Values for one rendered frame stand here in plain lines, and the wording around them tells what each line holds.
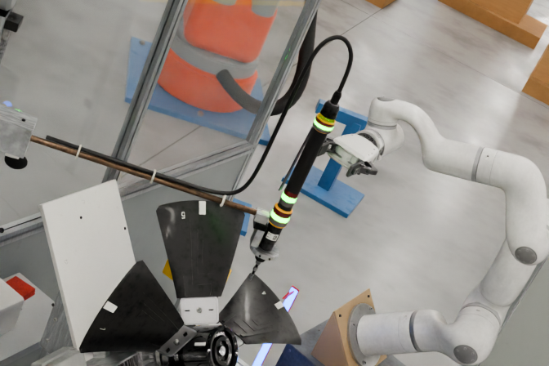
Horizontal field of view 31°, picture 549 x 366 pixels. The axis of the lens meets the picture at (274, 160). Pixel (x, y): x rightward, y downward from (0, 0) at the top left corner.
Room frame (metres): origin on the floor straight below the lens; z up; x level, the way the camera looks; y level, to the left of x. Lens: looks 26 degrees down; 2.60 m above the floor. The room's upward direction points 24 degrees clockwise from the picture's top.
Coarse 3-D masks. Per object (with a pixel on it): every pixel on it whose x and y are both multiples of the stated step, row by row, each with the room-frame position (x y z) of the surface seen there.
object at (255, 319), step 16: (240, 288) 2.14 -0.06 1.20; (256, 288) 2.16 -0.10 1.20; (240, 304) 2.08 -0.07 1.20; (256, 304) 2.11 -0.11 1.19; (272, 304) 2.15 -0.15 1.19; (224, 320) 1.99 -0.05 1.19; (240, 320) 2.02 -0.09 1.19; (256, 320) 2.05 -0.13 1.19; (272, 320) 2.09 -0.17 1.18; (288, 320) 2.14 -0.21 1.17; (240, 336) 1.97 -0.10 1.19; (256, 336) 2.00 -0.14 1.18; (272, 336) 2.04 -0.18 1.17; (288, 336) 2.09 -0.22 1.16
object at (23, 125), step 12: (0, 108) 1.82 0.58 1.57; (0, 120) 1.78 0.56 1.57; (12, 120) 1.80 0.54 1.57; (24, 120) 1.81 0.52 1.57; (36, 120) 1.84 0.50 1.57; (0, 132) 1.78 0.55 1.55; (12, 132) 1.78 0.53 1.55; (24, 132) 1.79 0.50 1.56; (0, 144) 1.78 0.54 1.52; (12, 144) 1.78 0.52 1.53; (24, 144) 1.79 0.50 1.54; (24, 156) 1.79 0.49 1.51
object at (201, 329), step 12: (204, 336) 1.83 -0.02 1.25; (216, 336) 1.85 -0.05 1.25; (228, 336) 1.88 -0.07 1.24; (192, 348) 1.81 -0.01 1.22; (204, 348) 1.80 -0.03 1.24; (216, 348) 1.83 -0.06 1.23; (228, 348) 1.86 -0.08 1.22; (168, 360) 1.81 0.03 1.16; (180, 360) 1.83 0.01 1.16; (192, 360) 1.80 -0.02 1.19; (204, 360) 1.79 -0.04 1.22; (216, 360) 1.81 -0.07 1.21; (228, 360) 1.84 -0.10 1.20
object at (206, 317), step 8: (184, 304) 1.90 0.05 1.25; (192, 304) 1.91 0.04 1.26; (200, 304) 1.91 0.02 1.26; (208, 304) 1.92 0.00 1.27; (216, 304) 1.92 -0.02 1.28; (184, 312) 1.89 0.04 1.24; (192, 312) 1.90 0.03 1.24; (208, 312) 1.91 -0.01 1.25; (216, 312) 1.91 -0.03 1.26; (184, 320) 1.88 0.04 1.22; (192, 320) 1.89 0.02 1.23; (200, 320) 1.89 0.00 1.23; (208, 320) 1.90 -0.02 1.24; (216, 320) 1.90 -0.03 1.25
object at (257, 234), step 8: (256, 208) 1.95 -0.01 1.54; (256, 216) 1.92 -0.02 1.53; (264, 216) 1.93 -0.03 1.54; (256, 224) 1.92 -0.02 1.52; (264, 224) 1.93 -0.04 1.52; (256, 232) 1.93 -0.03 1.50; (264, 232) 1.93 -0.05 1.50; (256, 240) 1.93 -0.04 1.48; (256, 248) 1.92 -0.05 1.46; (272, 248) 1.95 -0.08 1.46; (264, 256) 1.91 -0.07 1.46; (272, 256) 1.92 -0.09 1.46
